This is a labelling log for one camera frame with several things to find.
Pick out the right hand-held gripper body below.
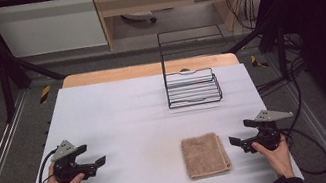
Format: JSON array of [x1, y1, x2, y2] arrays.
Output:
[[246, 104, 300, 155]]

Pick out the yellow black tape marker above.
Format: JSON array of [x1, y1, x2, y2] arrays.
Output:
[[249, 52, 269, 71], [36, 84, 54, 106]]

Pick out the white cabinet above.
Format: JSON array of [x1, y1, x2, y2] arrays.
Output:
[[0, 0, 109, 64]]

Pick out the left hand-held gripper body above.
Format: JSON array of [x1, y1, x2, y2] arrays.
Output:
[[47, 135, 97, 183]]

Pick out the white chair base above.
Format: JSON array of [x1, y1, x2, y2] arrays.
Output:
[[120, 8, 159, 29]]

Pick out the white table cover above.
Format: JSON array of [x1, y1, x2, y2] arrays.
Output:
[[4, 49, 305, 183]]

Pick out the person's right hand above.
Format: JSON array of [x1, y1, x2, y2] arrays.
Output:
[[250, 132, 298, 183]]

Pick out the wooden table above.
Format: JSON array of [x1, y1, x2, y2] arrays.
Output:
[[60, 45, 241, 96]]

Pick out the black wire rack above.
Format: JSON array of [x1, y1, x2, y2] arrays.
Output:
[[155, 21, 237, 111]]

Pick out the brown towel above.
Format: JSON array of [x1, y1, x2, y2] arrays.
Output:
[[178, 129, 234, 182]]

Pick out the black floor cables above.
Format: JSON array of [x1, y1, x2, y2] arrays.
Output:
[[251, 57, 313, 98]]

